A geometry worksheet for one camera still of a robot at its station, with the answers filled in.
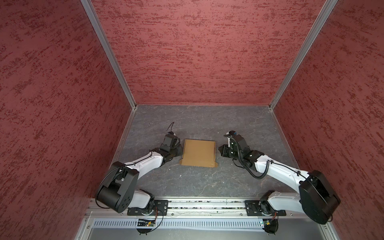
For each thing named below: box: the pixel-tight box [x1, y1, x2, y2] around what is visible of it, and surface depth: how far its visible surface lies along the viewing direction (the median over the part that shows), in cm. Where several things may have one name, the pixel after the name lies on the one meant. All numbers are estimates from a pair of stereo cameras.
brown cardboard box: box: [179, 139, 218, 168], surface depth 92 cm
